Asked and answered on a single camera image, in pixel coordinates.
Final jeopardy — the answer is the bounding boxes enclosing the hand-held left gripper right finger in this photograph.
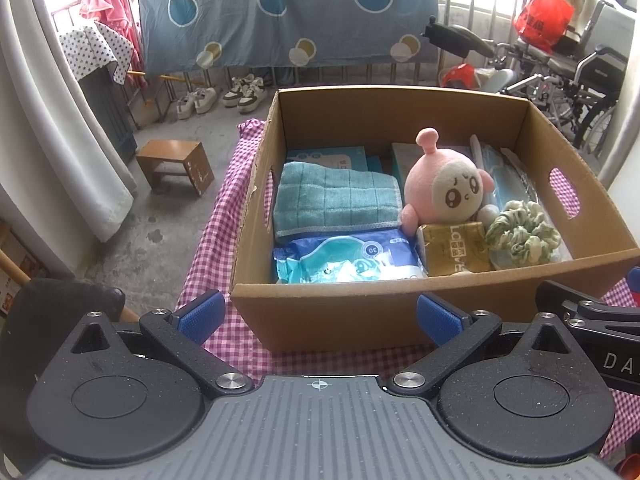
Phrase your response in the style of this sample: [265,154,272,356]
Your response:
[388,292,571,398]

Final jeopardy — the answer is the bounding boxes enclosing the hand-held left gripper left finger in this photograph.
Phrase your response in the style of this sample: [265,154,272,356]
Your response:
[70,289,255,399]

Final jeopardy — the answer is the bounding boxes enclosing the gold tissue pack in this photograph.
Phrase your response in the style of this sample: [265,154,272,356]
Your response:
[416,221,494,279]

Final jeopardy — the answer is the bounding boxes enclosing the cardboard box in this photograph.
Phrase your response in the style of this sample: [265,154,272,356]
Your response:
[229,85,640,354]

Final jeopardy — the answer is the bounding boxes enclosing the blue wet wipes pack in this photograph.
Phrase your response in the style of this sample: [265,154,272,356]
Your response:
[272,230,429,286]

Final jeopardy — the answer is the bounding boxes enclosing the green white scrunchie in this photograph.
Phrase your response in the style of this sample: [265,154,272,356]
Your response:
[485,200,563,266]

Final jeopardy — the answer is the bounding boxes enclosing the pink white plush toy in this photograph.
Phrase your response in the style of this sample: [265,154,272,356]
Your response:
[400,127,502,237]

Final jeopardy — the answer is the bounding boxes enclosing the teal towel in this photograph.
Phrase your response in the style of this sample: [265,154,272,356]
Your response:
[272,160,405,242]

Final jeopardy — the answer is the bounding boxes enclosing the clear blue mask pack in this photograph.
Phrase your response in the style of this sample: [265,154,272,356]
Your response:
[470,134,574,267]

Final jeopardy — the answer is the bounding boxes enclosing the small wooden stool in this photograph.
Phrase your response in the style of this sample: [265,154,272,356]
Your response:
[136,140,217,198]

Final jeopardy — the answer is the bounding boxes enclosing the wooden chair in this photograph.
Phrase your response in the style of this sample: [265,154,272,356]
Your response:
[0,247,142,322]

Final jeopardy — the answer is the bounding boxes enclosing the small blue carton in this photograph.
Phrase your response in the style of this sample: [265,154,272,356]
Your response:
[286,146,384,174]

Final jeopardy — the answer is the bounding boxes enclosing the white platform sneaker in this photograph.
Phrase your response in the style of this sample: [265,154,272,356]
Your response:
[194,86,222,116]
[175,91,199,122]

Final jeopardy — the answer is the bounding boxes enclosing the black wheelchair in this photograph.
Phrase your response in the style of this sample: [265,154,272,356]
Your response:
[550,0,632,152]

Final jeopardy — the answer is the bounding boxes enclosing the dark grey cabinet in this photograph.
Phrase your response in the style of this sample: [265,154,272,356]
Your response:
[77,62,139,162]

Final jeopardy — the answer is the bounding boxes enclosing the silver wheelchair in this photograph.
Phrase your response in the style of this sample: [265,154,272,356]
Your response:
[440,22,617,132]

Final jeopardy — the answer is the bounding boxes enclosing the white curtain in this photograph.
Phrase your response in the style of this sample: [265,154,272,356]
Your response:
[0,0,139,244]

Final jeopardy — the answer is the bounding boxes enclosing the crumpled red bag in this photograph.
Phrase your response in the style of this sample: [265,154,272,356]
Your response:
[440,62,479,89]

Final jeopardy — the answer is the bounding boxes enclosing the yellow rod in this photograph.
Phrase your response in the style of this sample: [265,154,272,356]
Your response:
[127,71,187,83]

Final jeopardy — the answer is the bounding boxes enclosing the black padded legrest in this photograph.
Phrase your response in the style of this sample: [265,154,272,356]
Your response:
[422,17,497,59]

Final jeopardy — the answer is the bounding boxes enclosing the white polka-dot cloth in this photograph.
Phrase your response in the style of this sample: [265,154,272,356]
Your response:
[59,22,136,87]

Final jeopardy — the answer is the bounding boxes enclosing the red plastic bag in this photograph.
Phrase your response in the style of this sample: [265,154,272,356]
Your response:
[513,0,577,54]

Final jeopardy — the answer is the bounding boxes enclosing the blue patterned bed sheet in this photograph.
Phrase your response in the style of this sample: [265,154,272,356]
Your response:
[135,0,442,74]

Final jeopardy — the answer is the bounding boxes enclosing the pink hanging clothes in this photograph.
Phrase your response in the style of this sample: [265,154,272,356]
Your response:
[80,0,147,69]

